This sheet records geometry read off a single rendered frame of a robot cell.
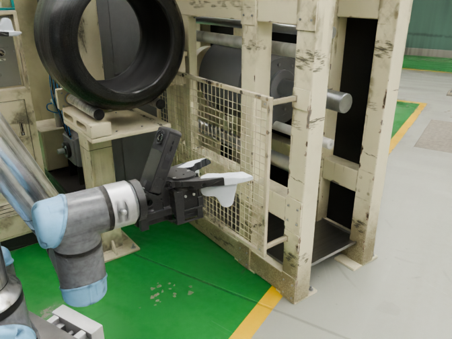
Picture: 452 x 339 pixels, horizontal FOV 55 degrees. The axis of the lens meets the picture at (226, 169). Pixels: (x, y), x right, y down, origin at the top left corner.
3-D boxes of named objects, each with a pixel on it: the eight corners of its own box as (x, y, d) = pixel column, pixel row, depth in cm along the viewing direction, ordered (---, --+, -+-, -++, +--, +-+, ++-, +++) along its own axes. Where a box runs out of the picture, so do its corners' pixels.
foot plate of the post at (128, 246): (77, 244, 250) (76, 239, 248) (120, 230, 265) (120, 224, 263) (94, 266, 230) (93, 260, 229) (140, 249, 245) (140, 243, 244)
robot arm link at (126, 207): (97, 180, 73) (111, 192, 66) (122, 175, 75) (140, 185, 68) (103, 221, 75) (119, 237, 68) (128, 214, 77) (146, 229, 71)
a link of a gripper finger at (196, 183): (225, 181, 77) (177, 183, 78) (224, 171, 77) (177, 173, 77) (224, 190, 73) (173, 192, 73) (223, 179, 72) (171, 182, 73)
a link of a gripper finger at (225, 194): (254, 202, 78) (203, 204, 78) (252, 170, 76) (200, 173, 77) (254, 208, 75) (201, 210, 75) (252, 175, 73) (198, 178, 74)
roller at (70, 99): (66, 103, 199) (64, 93, 197) (76, 102, 202) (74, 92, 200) (94, 121, 173) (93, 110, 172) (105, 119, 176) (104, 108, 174)
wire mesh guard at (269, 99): (161, 186, 252) (153, 64, 225) (163, 185, 253) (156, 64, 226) (263, 258, 186) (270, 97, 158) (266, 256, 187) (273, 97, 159)
